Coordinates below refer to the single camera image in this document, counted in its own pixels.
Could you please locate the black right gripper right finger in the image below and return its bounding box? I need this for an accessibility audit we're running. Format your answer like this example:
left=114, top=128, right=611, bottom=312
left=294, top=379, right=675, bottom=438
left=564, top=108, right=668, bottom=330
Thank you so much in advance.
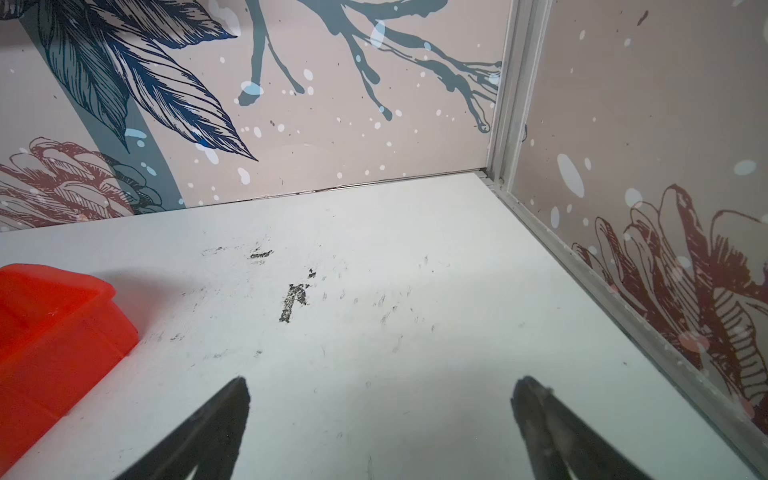
left=510, top=376, right=650, bottom=480

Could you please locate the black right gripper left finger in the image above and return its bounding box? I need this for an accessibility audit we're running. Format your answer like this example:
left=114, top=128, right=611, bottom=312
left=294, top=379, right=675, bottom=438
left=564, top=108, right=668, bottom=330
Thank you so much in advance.
left=118, top=377, right=250, bottom=479

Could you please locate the red plastic bin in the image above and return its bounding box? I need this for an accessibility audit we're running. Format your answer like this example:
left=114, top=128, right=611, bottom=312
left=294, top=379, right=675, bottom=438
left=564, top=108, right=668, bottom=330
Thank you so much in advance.
left=1, top=264, right=139, bottom=472

